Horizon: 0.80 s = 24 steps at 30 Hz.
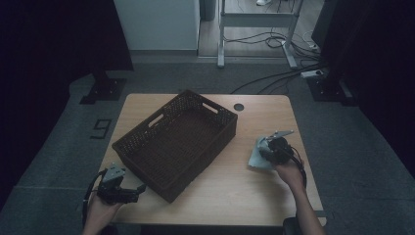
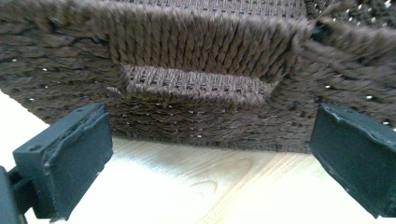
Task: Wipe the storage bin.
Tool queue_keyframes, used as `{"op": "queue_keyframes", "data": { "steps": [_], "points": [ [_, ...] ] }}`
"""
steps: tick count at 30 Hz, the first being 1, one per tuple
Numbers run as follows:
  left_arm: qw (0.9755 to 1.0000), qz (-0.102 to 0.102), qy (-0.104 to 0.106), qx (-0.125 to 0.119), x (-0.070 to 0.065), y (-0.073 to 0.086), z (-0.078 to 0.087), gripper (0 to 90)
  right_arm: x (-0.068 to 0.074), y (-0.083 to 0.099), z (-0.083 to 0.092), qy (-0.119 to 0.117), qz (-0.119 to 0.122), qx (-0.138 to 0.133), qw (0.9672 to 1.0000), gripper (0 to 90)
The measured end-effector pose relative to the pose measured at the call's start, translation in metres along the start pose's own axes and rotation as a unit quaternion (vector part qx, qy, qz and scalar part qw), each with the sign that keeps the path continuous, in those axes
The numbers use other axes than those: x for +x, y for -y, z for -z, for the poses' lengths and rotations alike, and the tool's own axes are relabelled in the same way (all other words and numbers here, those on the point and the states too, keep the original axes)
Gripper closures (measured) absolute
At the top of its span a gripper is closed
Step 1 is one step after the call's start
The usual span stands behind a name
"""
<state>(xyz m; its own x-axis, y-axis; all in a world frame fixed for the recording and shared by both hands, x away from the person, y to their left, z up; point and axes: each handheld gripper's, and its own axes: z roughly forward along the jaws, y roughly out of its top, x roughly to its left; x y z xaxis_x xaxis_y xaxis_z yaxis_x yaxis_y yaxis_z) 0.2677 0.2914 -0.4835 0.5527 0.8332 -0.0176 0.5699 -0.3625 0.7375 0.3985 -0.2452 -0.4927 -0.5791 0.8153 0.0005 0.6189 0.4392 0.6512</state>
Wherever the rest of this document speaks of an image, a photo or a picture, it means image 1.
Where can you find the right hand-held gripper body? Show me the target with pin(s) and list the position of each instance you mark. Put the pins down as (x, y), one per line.
(280, 151)

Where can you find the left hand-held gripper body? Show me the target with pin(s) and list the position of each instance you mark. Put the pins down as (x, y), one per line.
(109, 194)

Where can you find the light blue cloth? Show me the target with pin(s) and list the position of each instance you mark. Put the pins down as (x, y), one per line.
(256, 161)

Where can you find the brown woven basket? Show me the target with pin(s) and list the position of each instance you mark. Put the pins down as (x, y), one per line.
(176, 150)

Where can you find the person's left hand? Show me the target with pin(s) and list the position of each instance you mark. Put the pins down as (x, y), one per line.
(99, 212)

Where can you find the person's right hand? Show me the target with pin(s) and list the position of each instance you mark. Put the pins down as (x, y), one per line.
(290, 176)

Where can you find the black round table grommet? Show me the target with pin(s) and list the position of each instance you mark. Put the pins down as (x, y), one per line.
(239, 107)

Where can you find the black stand base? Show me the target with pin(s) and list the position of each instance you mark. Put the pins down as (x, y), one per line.
(326, 89)
(107, 89)

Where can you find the black chair armrest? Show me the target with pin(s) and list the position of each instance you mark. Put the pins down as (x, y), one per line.
(288, 228)

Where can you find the grey tape strip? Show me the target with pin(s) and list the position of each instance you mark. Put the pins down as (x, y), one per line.
(328, 214)

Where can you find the white power strip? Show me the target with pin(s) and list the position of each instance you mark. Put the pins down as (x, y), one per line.
(311, 73)

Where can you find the dark curtain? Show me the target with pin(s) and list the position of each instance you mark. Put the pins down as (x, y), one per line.
(375, 65)
(49, 65)

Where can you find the white shoe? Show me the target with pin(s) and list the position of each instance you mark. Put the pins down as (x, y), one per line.
(262, 2)

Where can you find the dark grey bin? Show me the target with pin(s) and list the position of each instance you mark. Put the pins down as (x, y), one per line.
(207, 9)

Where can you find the white cabinet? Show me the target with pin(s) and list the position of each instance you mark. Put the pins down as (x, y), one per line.
(156, 26)

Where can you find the white metal desk frame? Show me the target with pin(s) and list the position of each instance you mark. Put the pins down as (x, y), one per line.
(254, 19)

